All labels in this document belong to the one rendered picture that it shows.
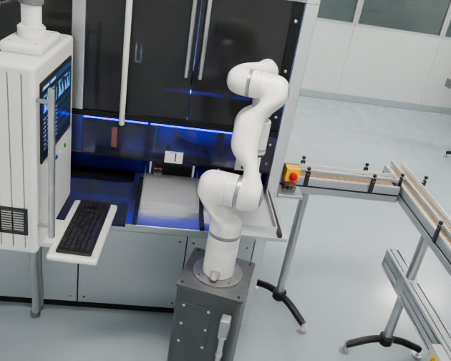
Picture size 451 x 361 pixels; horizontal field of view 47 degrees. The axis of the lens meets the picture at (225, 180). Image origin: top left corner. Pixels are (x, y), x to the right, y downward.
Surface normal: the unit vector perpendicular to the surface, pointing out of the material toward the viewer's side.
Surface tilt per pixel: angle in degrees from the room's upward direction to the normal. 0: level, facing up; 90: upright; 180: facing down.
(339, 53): 90
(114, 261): 90
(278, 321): 0
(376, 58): 90
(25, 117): 90
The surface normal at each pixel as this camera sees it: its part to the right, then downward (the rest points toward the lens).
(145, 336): 0.15, -0.88
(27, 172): 0.00, 0.46
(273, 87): -0.18, -0.04
